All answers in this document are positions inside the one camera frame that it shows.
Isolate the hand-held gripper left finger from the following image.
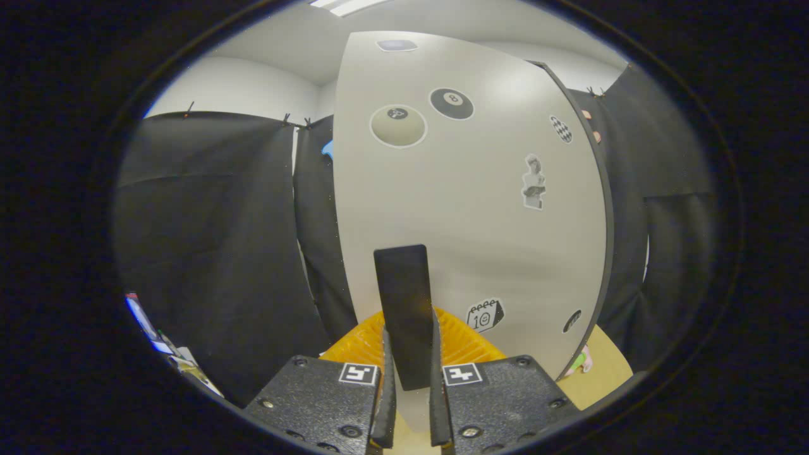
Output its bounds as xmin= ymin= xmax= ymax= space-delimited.
xmin=243 ymin=310 xmax=398 ymax=454

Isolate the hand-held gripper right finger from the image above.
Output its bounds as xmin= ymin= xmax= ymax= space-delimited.
xmin=430 ymin=308 xmax=581 ymax=455

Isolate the black door handle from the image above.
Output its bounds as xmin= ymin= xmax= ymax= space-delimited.
xmin=374 ymin=245 xmax=437 ymax=391

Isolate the grey shoe cabinet door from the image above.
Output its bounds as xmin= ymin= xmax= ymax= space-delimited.
xmin=332 ymin=30 xmax=615 ymax=434

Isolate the green and pink plush toy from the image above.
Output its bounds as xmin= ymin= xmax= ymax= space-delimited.
xmin=566 ymin=344 xmax=595 ymax=378

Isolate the black backdrop cloth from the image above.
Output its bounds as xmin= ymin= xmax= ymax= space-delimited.
xmin=114 ymin=63 xmax=718 ymax=408

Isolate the colourful printed object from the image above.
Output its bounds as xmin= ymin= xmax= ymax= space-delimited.
xmin=125 ymin=291 xmax=223 ymax=399

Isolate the long ceiling light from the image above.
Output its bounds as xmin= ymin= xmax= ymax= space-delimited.
xmin=308 ymin=0 xmax=386 ymax=18

